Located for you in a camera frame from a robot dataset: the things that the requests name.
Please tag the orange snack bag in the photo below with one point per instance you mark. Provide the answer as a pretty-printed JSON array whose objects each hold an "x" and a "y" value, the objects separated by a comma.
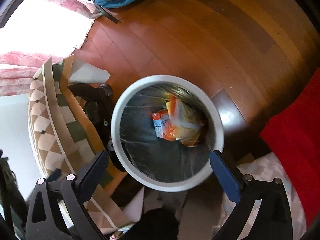
[{"x": 186, "y": 125}]

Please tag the black clothes rack pole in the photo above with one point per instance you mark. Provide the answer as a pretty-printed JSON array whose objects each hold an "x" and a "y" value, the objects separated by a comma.
[{"x": 104, "y": 12}]

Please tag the blue white milk carton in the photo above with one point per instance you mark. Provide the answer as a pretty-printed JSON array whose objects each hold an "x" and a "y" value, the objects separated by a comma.
[{"x": 161, "y": 122}]

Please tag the black trash bag liner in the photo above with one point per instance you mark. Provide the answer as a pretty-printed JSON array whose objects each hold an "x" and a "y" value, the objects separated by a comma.
[{"x": 164, "y": 159}]

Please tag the white round trash bin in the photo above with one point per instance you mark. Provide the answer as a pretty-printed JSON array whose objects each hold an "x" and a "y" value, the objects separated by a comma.
[{"x": 128, "y": 93}]

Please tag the checkered brown white tablecloth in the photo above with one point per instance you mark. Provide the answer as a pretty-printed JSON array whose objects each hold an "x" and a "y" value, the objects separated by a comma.
[{"x": 69, "y": 123}]

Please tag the grey paper sheet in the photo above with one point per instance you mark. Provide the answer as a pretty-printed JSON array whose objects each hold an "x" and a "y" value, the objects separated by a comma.
[{"x": 84, "y": 72}]

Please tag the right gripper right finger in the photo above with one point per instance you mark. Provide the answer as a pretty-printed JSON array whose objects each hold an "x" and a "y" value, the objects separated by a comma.
[{"x": 273, "y": 220}]

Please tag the pink floral curtain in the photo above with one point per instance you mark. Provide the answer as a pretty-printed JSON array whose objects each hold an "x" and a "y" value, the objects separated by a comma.
[{"x": 37, "y": 31}]

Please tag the red blanket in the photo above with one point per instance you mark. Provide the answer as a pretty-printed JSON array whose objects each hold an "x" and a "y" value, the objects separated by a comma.
[{"x": 293, "y": 136}]

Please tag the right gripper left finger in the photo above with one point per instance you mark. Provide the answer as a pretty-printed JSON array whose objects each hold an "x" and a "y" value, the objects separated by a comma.
[{"x": 45, "y": 220}]

